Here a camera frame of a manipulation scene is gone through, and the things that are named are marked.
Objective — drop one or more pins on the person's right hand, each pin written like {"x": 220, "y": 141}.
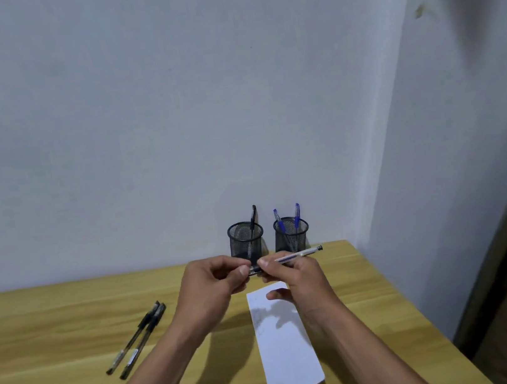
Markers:
{"x": 310, "y": 285}

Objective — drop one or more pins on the person's left hand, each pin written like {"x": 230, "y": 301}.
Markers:
{"x": 206, "y": 291}

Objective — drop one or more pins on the black mesh pen cup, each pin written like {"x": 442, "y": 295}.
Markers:
{"x": 296, "y": 240}
{"x": 243, "y": 248}

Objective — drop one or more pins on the blue pen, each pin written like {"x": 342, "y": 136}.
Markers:
{"x": 280, "y": 223}
{"x": 296, "y": 214}

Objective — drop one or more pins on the white paper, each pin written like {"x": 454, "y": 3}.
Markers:
{"x": 287, "y": 355}

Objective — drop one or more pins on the person's right forearm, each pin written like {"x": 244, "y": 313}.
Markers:
{"x": 374, "y": 361}

